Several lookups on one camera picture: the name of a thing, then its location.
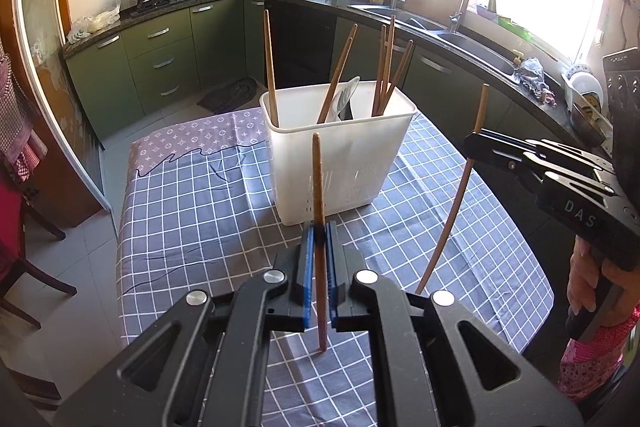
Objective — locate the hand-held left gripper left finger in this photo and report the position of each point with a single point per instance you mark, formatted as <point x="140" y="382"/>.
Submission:
<point x="309" y="272"/>

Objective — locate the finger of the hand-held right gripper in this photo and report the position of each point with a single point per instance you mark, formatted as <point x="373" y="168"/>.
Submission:
<point x="500" y="159"/>
<point x="555" y="153"/>

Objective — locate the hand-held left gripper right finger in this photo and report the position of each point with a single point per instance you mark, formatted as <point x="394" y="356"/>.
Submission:
<point x="331" y="272"/>

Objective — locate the long wooden chopstick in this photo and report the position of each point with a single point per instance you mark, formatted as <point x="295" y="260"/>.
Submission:
<point x="270" y="62"/>
<point x="452" y="217"/>

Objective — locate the white plastic utensil basket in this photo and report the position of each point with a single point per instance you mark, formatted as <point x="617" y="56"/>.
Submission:
<point x="350" y="167"/>

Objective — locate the person's right forearm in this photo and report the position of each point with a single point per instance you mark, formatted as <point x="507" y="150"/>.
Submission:
<point x="597" y="357"/>

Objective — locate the person's right hand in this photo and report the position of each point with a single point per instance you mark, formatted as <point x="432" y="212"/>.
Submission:
<point x="587" y="279"/>

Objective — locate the dark bowl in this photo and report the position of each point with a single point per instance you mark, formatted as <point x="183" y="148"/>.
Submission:
<point x="585" y="121"/>

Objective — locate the white plate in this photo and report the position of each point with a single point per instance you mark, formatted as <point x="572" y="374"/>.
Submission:
<point x="582" y="84"/>

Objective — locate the crumpled grey cloth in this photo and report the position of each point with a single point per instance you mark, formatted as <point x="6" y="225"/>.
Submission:
<point x="532" y="77"/>

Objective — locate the blue checked tablecloth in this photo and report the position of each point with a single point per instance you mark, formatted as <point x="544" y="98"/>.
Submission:
<point x="200" y="207"/>

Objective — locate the steel sink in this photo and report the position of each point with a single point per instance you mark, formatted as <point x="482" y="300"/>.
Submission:
<point x="450" y="38"/>

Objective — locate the green plastic tray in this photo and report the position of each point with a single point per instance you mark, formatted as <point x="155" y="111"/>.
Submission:
<point x="515" y="27"/>

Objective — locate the white rice paddle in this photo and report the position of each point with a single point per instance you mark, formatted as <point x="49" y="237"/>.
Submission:
<point x="347" y="93"/>

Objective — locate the dark floor mat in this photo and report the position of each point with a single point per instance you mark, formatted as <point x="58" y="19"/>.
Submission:
<point x="230" y="93"/>

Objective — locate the green kitchen cabinets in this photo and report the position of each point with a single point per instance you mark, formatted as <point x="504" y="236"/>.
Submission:
<point x="160" y="57"/>

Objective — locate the wooden chair with red cushion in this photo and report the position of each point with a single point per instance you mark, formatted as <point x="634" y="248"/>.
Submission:
<point x="30" y="232"/>

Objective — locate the glass sliding door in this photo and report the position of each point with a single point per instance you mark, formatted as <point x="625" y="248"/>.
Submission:
<point x="42" y="82"/>

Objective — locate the clear plastic bag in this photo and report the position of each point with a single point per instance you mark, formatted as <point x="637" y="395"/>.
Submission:
<point x="95" y="22"/>

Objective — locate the pink checked apron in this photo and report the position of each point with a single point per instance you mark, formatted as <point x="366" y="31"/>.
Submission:
<point x="15" y="117"/>

